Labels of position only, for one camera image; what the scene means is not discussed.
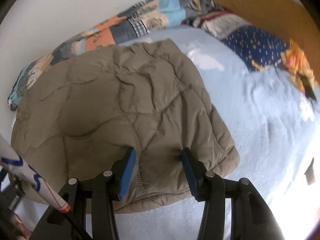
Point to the orange cloth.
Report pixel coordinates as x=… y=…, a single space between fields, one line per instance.
x=297 y=60

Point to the wooden headboard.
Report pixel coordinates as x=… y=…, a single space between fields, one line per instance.
x=262 y=5

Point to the patchwork cartoon print quilt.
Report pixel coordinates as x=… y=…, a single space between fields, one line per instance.
x=120 y=30

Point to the olive quilted hooded jacket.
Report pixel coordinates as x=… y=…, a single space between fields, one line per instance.
x=112 y=100

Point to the navy star print pillow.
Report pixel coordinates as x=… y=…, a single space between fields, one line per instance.
x=255 y=45

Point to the person's left hand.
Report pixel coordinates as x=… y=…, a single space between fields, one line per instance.
x=22 y=228

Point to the bed with light blue sheet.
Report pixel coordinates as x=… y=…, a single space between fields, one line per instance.
x=250 y=130

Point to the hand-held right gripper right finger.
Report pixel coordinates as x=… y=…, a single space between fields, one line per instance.
x=190 y=175

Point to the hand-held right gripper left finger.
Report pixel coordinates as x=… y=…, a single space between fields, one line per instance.
x=127 y=175

